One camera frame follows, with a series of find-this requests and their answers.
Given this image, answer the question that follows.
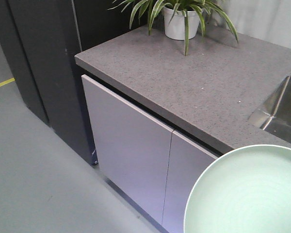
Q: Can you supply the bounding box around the light green round plate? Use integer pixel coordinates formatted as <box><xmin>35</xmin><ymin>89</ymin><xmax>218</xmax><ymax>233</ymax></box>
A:
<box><xmin>183</xmin><ymin>145</ymin><xmax>291</xmax><ymax>233</ymax></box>

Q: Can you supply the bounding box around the grey sink base cabinet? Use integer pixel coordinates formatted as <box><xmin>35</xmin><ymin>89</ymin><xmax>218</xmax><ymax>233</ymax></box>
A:
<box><xmin>81</xmin><ymin>75</ymin><xmax>216</xmax><ymax>233</ymax></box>

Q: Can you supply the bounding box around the white plant pot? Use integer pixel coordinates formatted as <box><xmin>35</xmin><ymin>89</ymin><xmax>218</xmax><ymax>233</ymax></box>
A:
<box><xmin>162</xmin><ymin>7</ymin><xmax>200</xmax><ymax>40</ymax></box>

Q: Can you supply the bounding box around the green striped spider plant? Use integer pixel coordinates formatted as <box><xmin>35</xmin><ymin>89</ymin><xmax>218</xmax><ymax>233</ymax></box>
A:
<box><xmin>110</xmin><ymin>0</ymin><xmax>239</xmax><ymax>56</ymax></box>

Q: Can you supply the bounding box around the dark tall cabinet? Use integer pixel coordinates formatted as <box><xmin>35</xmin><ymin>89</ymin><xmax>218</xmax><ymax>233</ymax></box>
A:
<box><xmin>0</xmin><ymin>0</ymin><xmax>151</xmax><ymax>166</ymax></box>

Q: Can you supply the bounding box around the stainless steel sink basin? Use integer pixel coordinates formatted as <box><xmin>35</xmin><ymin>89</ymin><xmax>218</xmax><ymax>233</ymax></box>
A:
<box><xmin>248</xmin><ymin>74</ymin><xmax>291</xmax><ymax>144</ymax></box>

